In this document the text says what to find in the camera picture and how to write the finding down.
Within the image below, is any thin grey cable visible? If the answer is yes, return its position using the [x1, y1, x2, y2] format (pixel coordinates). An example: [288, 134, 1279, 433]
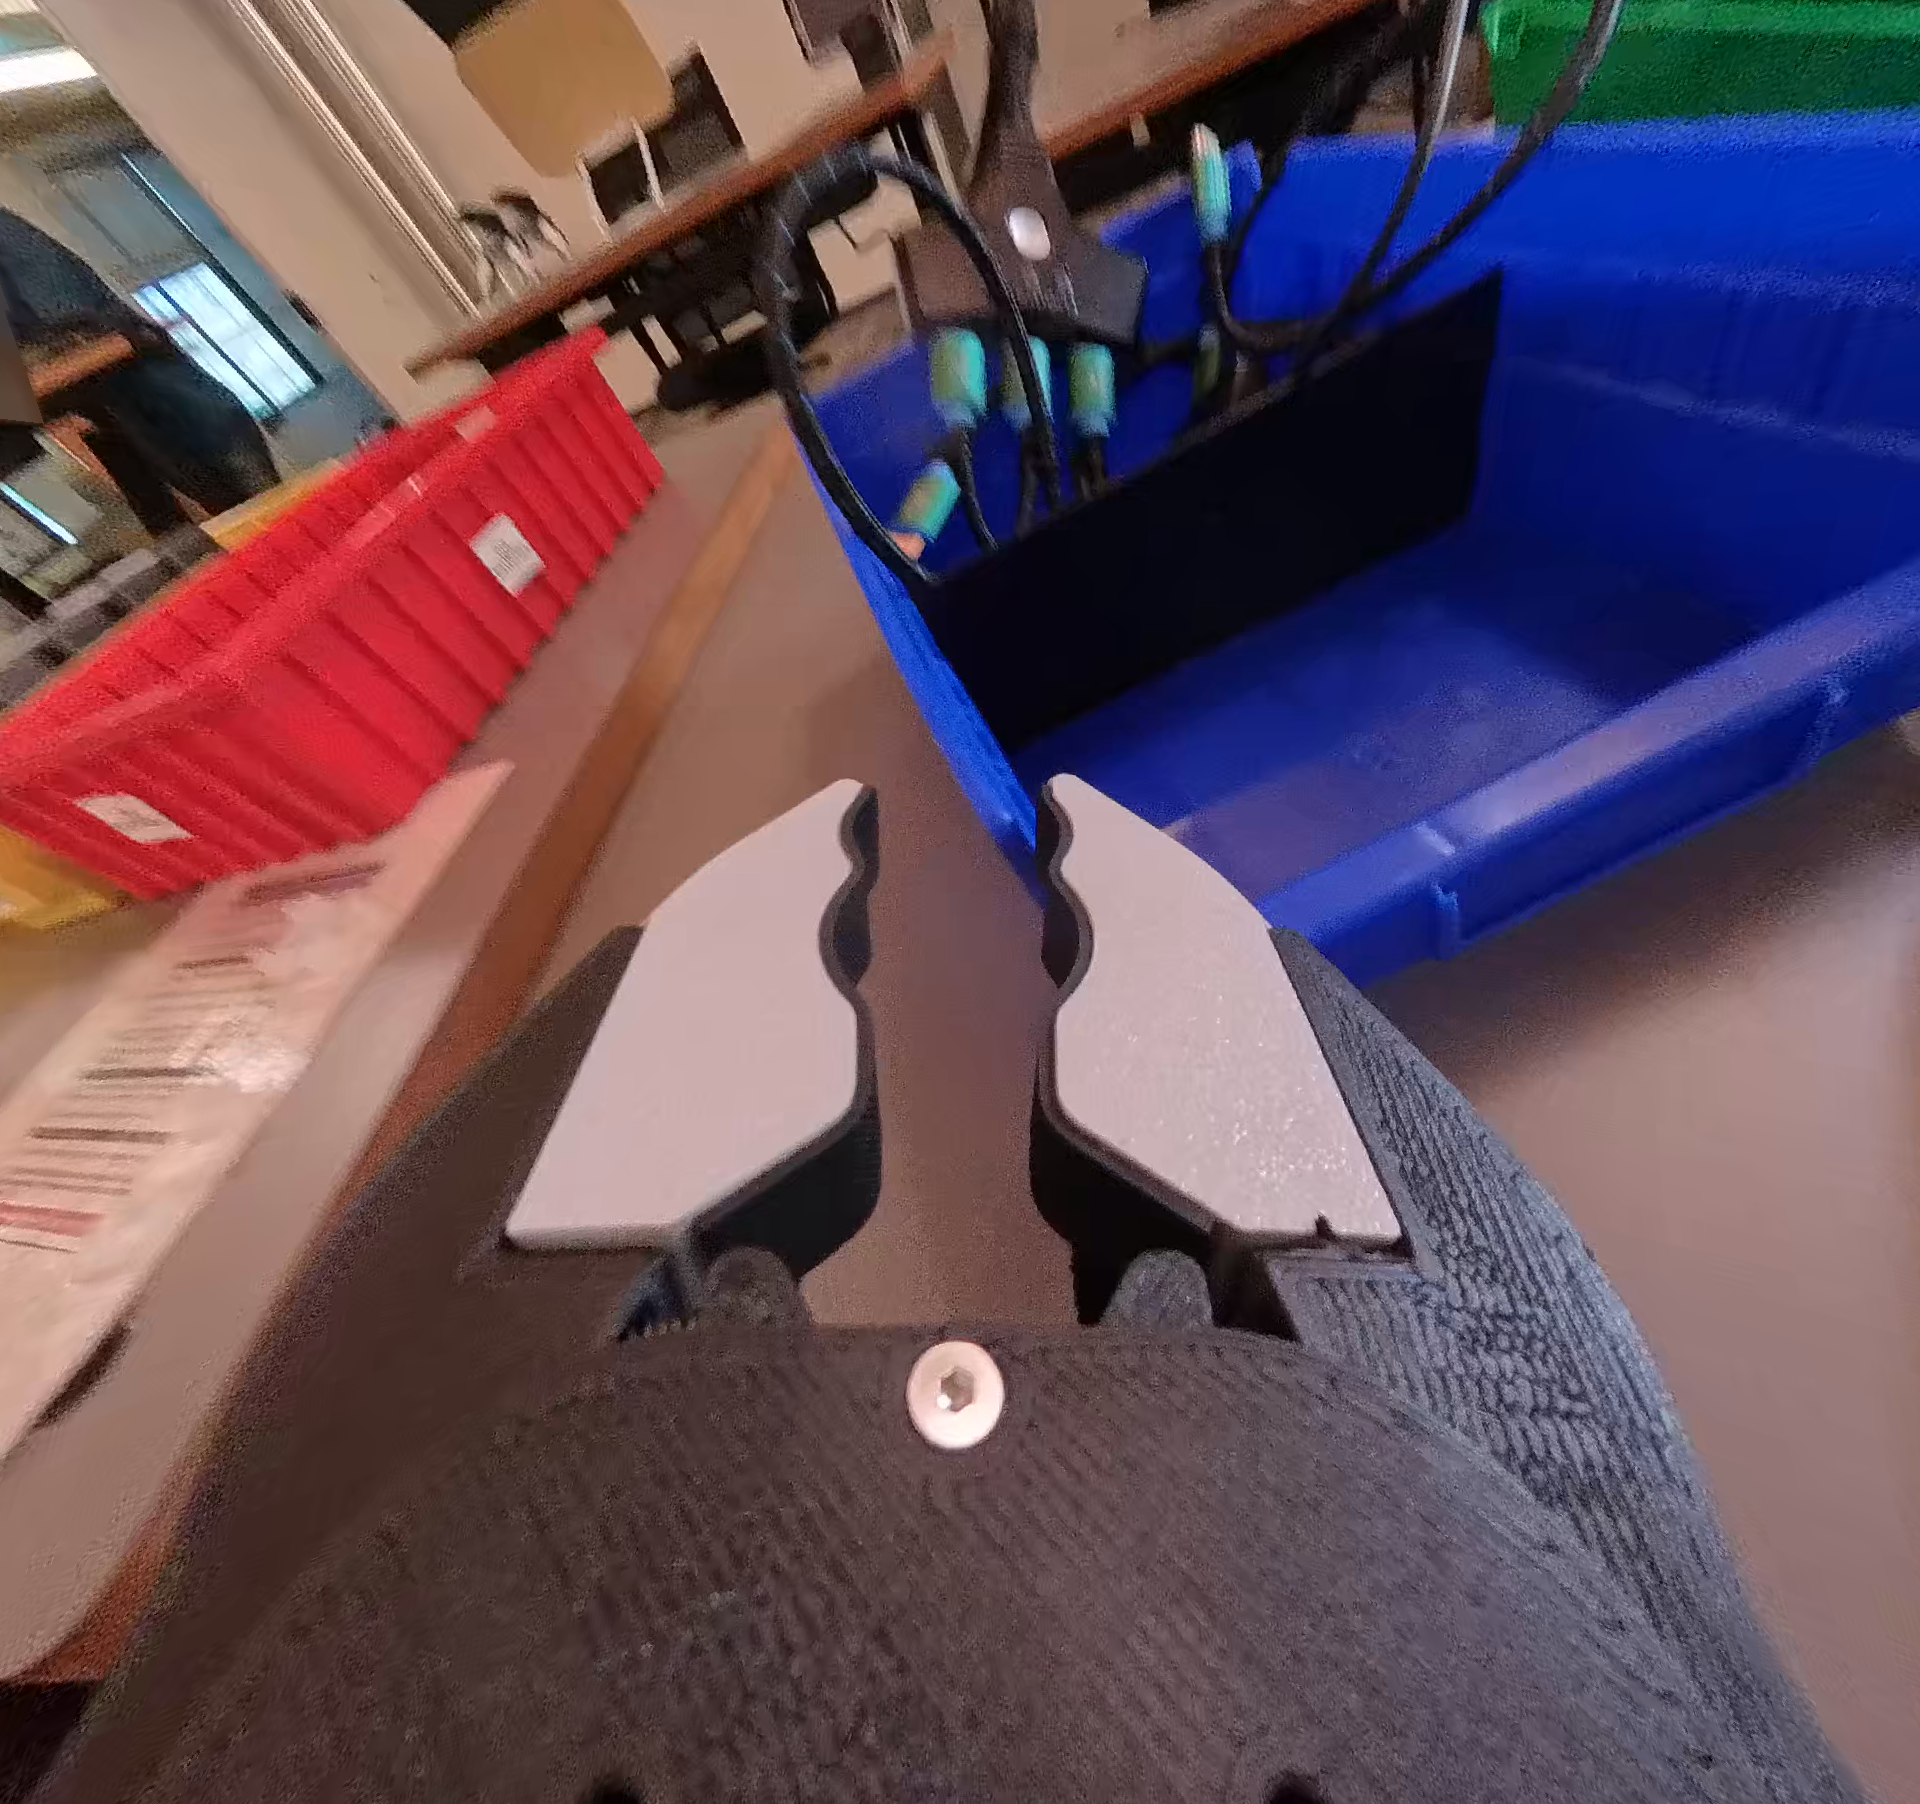
[1303, 0, 1505, 365]

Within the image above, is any braided hdmi cable teal plug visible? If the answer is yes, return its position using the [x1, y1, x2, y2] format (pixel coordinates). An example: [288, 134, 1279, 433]
[1187, 0, 1637, 402]

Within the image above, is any printed paper sheet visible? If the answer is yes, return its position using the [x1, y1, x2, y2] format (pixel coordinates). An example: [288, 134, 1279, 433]
[0, 761, 515, 1465]

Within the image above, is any red ribbed plastic bin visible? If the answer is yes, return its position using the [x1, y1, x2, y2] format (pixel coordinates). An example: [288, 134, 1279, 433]
[0, 326, 667, 905]

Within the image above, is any black bin divider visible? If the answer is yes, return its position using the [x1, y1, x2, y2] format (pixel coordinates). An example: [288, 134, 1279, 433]
[913, 269, 1505, 757]

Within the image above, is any yellow plastic bin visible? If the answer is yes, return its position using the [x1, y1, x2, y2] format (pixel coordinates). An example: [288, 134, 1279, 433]
[0, 827, 126, 930]

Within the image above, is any long wooden desk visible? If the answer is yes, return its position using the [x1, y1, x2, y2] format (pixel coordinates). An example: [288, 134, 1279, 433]
[409, 31, 963, 386]
[1042, 0, 1592, 165]

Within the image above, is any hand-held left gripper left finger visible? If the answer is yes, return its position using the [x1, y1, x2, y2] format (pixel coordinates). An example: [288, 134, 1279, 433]
[507, 779, 884, 1337]

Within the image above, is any blue plastic bin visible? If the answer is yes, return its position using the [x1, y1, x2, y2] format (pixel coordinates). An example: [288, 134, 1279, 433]
[793, 110, 1920, 988]

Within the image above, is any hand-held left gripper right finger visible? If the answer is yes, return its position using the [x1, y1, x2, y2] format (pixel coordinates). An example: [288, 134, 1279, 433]
[1029, 773, 1408, 1337]

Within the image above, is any green plastic bin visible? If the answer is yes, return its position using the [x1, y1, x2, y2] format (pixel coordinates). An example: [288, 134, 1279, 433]
[1479, 0, 1920, 128]

